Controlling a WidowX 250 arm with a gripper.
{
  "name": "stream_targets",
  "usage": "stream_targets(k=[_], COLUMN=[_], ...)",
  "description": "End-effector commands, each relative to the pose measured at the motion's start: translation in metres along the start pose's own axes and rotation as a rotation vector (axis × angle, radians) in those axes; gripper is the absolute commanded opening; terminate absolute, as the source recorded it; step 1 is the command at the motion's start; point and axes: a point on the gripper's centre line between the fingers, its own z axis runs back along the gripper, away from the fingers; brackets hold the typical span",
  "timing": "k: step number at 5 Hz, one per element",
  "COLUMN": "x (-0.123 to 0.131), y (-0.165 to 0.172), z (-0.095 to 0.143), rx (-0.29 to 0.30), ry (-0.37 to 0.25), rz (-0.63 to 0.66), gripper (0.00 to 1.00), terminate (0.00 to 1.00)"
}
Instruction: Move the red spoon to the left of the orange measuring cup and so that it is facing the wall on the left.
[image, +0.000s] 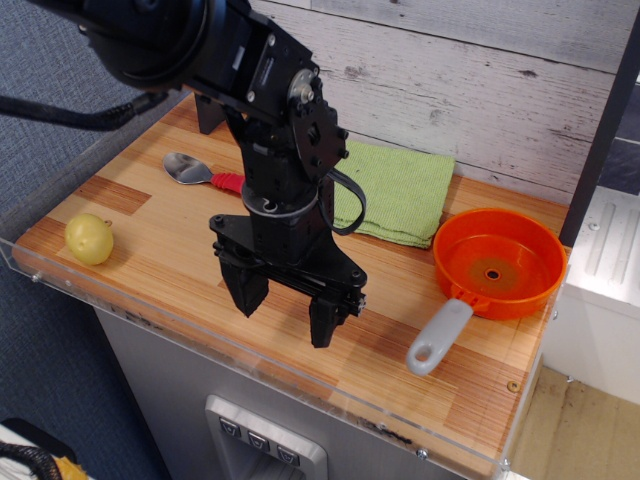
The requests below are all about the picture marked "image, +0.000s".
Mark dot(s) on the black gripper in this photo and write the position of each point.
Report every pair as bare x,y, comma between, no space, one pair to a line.
293,244

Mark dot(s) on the red handled metal spoon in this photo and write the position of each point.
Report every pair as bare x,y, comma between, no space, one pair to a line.
187,170

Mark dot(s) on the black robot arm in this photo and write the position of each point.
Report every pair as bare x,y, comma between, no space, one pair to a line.
270,91

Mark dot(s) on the silver button panel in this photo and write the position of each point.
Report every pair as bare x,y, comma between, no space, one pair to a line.
250,446

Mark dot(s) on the green folded cloth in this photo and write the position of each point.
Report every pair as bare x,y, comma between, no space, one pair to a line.
405,191

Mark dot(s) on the yellow toy potato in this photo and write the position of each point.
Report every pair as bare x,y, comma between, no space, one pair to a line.
89,239

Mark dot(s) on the clear acrylic table guard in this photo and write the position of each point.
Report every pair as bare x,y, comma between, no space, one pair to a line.
179,338

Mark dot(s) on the yellow object with black mesh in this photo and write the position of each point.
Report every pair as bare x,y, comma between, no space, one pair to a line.
31,462

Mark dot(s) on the orange measuring cup grey handle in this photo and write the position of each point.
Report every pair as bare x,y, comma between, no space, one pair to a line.
493,263

